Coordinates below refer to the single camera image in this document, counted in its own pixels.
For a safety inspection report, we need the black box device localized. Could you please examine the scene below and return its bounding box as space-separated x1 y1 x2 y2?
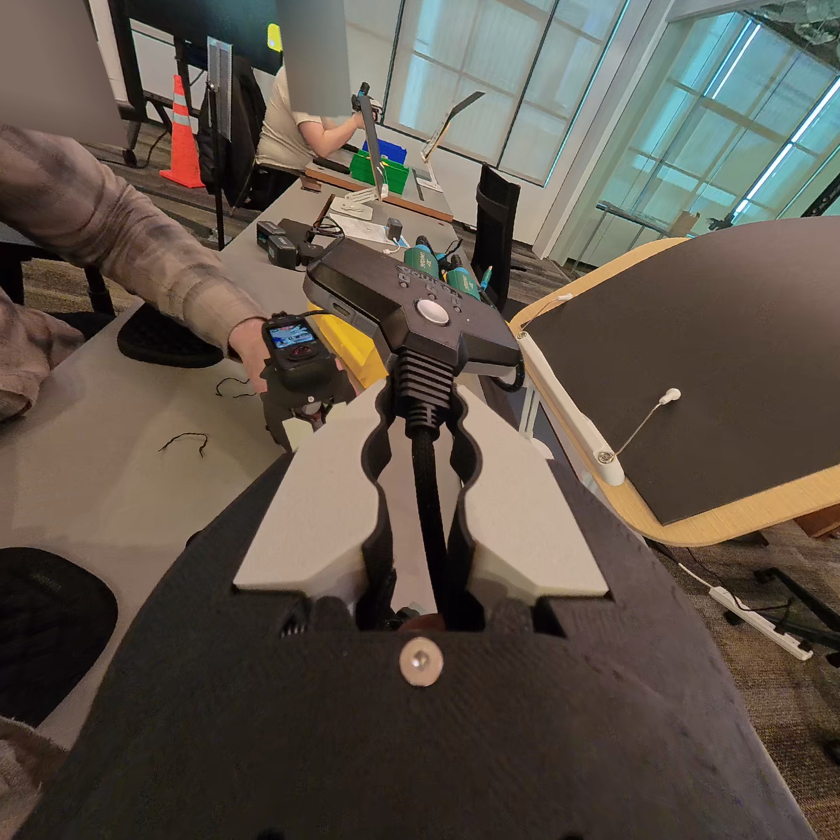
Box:
256 220 316 271

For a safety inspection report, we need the white power strip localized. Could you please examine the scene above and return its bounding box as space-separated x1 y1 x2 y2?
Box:
709 584 815 661

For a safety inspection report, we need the black round pad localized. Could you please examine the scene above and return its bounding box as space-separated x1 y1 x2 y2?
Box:
0 549 119 725

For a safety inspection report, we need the person's left hand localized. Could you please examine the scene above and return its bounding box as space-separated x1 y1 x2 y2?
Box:
227 319 273 384

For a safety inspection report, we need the black office chair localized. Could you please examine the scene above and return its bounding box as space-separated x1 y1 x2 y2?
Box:
473 164 522 312
197 53 263 204

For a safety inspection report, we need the black monitor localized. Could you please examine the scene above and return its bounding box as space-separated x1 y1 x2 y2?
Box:
112 0 283 77

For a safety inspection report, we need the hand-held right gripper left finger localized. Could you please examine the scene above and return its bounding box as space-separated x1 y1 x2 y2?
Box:
234 385 395 611

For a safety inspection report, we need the black braided hdmi cable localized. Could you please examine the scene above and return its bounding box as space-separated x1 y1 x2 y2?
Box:
447 263 494 305
398 241 450 283

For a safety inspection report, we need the person's left forearm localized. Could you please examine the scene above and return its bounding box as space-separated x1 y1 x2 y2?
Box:
0 125 263 355

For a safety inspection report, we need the person's torso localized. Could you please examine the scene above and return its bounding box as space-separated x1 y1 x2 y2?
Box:
0 283 86 424

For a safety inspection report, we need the black hdmi switch box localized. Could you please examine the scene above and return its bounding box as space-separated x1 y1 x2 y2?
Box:
305 237 522 441

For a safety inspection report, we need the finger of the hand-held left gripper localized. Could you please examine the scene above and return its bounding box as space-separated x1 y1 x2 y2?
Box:
280 414 329 454

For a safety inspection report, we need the white board holder bar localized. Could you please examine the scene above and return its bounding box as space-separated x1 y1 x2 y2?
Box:
519 331 624 489

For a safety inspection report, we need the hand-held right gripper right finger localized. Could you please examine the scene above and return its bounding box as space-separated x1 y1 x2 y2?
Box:
447 388 611 615

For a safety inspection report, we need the black board with wooden edge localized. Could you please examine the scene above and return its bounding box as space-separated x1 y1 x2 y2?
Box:
510 217 840 548

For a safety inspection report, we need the yellow plastic bin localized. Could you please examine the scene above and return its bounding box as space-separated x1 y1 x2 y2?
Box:
305 309 391 395

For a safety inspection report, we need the green plastic bin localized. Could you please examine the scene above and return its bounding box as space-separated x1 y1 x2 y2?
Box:
350 138 410 195

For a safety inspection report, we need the small orange cone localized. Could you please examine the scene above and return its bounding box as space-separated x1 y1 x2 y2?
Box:
161 73 206 189

